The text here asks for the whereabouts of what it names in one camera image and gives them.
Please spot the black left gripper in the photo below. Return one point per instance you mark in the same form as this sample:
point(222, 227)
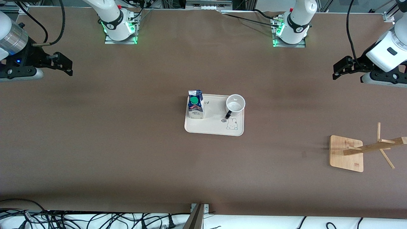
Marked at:
point(359, 61)

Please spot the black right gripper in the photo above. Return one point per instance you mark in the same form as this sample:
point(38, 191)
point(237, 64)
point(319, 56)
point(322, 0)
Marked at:
point(33, 56)

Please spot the blue white milk carton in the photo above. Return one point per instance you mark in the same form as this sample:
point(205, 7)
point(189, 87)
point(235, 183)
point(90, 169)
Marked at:
point(195, 109)

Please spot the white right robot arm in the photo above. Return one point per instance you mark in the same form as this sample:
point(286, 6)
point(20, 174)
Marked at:
point(111, 19)

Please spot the wooden cup rack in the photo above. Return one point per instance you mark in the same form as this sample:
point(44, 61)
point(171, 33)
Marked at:
point(345, 156)

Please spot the aluminium corner profile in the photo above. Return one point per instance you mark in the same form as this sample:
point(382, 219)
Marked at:
point(389, 16)

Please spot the cream tray with rabbit print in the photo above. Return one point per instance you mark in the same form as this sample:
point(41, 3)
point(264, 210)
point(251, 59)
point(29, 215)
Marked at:
point(213, 124)

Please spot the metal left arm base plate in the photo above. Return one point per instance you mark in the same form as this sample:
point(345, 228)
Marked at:
point(292, 45)

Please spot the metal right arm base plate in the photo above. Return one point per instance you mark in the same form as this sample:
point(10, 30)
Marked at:
point(120, 42)

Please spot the small metal bracket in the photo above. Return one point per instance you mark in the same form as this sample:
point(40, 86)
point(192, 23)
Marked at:
point(206, 208)

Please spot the aluminium profile post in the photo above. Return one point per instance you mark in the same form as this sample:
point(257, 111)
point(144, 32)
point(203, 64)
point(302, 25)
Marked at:
point(195, 219)

